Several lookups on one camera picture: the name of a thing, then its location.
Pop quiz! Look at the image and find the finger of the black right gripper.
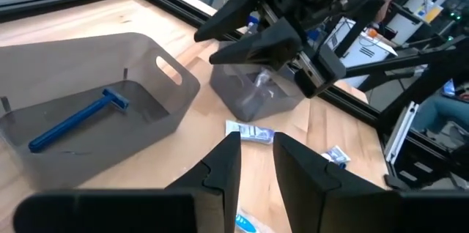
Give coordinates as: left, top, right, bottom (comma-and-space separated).
208, 16, 303, 72
193, 0, 274, 42

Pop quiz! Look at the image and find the silver aluminium profile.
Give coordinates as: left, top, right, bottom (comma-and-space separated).
383, 100, 421, 165

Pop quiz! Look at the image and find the blue white toothbrush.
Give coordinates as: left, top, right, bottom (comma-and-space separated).
234, 210, 272, 233

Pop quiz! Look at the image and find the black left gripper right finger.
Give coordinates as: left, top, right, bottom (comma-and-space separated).
273, 132, 402, 233

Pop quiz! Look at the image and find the smoky grey plastic bin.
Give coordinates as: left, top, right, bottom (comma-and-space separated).
0, 32, 202, 192
209, 40, 307, 123

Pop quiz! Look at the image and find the small white toothpaste tube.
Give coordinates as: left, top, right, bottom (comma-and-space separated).
225, 119, 276, 145
321, 145, 352, 170

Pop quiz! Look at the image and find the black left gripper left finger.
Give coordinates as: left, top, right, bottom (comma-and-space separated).
164, 131, 243, 233

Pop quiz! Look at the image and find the blue disposable razor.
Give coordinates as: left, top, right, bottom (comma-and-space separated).
28, 86, 130, 154

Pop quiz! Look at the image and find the white machine box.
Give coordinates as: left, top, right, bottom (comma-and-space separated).
325, 16, 399, 88

